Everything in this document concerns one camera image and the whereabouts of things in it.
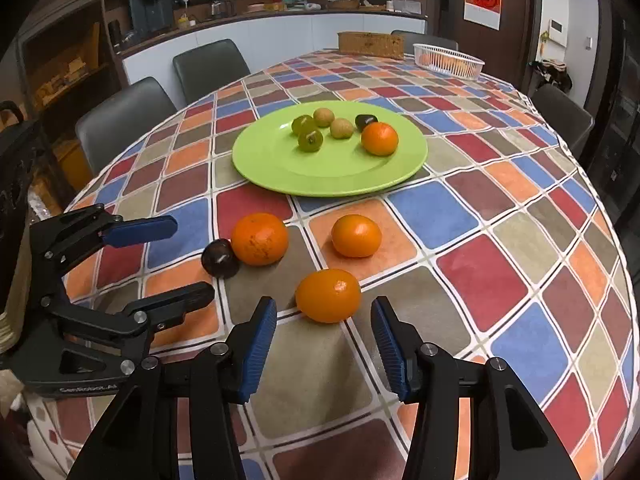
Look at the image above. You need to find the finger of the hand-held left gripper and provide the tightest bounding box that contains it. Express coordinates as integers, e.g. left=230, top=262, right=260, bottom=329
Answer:
left=42, top=281, right=217, bottom=349
left=29, top=203, right=179, bottom=271

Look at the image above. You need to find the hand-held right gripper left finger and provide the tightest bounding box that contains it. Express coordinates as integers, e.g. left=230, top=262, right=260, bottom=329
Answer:
left=67, top=296, right=278, bottom=480

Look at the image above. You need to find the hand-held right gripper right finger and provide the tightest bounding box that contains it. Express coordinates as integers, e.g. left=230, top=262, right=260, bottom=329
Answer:
left=370, top=296, right=581, bottom=480

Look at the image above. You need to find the small orange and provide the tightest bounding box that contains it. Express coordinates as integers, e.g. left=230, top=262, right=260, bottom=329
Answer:
left=295, top=268, right=362, bottom=324
left=331, top=214, right=383, bottom=258

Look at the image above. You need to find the large speckled orange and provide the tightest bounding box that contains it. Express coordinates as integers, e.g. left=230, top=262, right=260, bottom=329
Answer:
left=230, top=212, right=290, bottom=267

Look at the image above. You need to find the green plate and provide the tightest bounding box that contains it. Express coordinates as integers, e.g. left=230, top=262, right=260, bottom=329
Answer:
left=231, top=100, right=429, bottom=198

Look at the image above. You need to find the dark grey chair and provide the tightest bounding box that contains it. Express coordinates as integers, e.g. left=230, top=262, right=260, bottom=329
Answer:
left=531, top=83, right=596, bottom=161
left=172, top=38, right=252, bottom=106
left=75, top=76, right=178, bottom=177
left=390, top=30, right=460, bottom=56

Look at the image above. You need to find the dark open shelf unit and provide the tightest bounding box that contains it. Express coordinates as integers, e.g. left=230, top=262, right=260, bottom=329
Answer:
left=19, top=7, right=113, bottom=193

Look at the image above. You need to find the white counter cabinet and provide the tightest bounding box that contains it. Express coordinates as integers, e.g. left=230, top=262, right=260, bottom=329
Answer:
left=120, top=10, right=429, bottom=87

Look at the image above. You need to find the white plastic basket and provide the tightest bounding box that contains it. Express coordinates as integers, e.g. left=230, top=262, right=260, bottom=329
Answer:
left=413, top=43, right=486, bottom=81

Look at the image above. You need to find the woven wooden box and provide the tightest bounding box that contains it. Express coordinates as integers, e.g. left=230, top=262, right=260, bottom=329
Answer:
left=338, top=31, right=405, bottom=60

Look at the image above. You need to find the pile of dark clothes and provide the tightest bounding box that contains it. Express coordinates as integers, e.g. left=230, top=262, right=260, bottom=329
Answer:
left=529, top=58, right=573, bottom=93

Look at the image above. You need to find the brown door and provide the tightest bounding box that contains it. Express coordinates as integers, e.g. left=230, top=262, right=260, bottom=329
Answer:
left=432, top=0, right=542, bottom=92

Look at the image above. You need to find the dark glass sliding door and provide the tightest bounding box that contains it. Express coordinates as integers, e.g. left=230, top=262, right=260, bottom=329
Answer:
left=595, top=0, right=640, bottom=222

